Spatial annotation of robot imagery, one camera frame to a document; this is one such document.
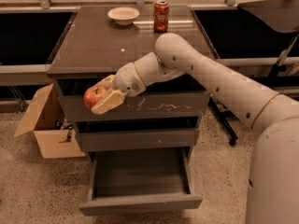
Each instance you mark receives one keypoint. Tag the red apple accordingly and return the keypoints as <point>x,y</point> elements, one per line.
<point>93,95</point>

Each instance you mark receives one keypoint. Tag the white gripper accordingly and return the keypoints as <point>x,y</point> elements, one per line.
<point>128,78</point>

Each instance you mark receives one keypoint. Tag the grey drawer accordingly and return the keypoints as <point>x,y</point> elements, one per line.
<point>140,181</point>
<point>181,97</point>
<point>137,133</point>

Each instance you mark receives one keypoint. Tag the grey top drawer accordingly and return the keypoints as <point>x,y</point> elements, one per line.
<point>181,97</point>

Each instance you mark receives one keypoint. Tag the grey middle drawer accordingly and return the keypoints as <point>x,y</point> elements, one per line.
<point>137,133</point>

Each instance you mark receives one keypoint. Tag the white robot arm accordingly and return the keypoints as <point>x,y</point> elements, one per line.
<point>273,190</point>

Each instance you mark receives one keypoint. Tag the red cola can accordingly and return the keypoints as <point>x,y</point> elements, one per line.
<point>160,16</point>

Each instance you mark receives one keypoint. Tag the grey drawer cabinet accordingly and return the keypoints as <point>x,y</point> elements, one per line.
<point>96,46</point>

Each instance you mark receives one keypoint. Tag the white bowl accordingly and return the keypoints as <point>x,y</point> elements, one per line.
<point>123,15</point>

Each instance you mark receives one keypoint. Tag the open cardboard box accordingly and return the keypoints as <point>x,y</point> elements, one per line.
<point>45,118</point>

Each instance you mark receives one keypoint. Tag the grey bottom drawer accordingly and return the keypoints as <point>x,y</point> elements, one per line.
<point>140,181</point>

